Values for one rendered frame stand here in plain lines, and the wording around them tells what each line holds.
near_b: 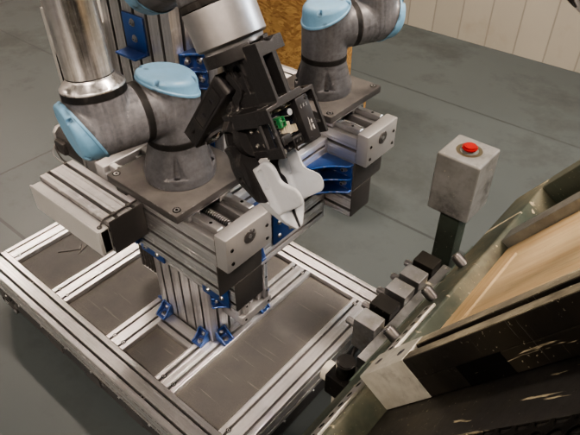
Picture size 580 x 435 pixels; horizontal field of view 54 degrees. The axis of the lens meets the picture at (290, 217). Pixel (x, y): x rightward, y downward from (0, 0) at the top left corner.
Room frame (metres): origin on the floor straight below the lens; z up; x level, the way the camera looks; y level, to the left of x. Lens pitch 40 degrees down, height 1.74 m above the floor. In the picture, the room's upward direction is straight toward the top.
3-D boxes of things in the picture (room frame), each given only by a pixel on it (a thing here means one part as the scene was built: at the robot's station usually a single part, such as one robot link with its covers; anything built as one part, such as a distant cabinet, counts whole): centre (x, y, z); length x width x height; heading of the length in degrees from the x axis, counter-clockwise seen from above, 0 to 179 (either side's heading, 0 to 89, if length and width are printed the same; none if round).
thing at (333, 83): (1.38, -0.09, 1.09); 0.15 x 0.15 x 0.10
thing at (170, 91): (1.00, 0.24, 1.20); 0.13 x 0.12 x 0.14; 127
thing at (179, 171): (1.00, 0.23, 1.09); 0.15 x 0.15 x 0.10
